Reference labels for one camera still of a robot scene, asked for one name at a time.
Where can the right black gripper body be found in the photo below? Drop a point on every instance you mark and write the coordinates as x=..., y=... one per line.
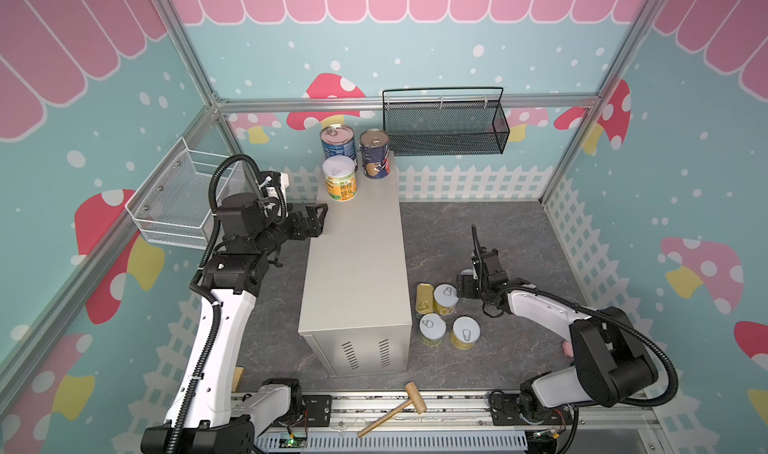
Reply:
x=486, y=261

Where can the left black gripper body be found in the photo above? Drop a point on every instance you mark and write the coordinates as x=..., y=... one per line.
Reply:
x=295, y=227

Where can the peach fruit can plastic lid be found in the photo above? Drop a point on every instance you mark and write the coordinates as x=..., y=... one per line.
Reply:
x=340, y=177

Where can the blue soup can pink lid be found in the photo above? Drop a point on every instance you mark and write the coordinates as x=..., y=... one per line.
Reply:
x=339, y=140

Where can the dark blue chopped tomato can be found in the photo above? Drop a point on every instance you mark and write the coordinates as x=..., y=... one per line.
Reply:
x=374, y=148

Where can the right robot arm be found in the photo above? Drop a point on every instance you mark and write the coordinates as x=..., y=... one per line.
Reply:
x=613, y=362

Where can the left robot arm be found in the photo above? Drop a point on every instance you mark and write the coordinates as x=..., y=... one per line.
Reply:
x=251, y=221

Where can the grey metal cabinet counter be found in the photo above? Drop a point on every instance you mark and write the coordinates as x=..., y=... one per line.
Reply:
x=356, y=313

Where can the fruit can white lid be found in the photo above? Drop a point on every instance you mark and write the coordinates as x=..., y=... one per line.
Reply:
x=445, y=299
x=432, y=329
x=465, y=332

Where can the fruit can white lid lower middle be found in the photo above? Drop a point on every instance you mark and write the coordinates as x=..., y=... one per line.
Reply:
x=465, y=332

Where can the gold can lying down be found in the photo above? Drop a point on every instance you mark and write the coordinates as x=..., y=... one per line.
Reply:
x=424, y=303

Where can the fruit can white lid lower left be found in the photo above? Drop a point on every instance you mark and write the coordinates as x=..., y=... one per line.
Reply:
x=432, y=329

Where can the pink toy block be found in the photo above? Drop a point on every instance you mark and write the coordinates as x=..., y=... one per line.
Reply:
x=567, y=349

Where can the wooden mallet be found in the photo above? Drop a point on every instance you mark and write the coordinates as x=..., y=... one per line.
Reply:
x=414, y=399

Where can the wooden block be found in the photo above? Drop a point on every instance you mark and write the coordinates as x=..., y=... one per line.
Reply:
x=237, y=378

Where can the green circuit board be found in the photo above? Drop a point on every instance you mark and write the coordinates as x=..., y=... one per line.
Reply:
x=292, y=441

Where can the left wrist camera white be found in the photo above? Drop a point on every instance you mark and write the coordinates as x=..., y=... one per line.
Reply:
x=274, y=184

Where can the white wire wall basket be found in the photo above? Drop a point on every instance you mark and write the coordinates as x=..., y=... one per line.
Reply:
x=172, y=206

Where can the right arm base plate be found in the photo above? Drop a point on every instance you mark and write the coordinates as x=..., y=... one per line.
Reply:
x=510, y=408

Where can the black mesh wall basket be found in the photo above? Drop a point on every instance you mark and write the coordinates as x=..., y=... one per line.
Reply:
x=445, y=121

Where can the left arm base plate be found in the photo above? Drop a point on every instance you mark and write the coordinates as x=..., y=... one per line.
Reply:
x=316, y=413

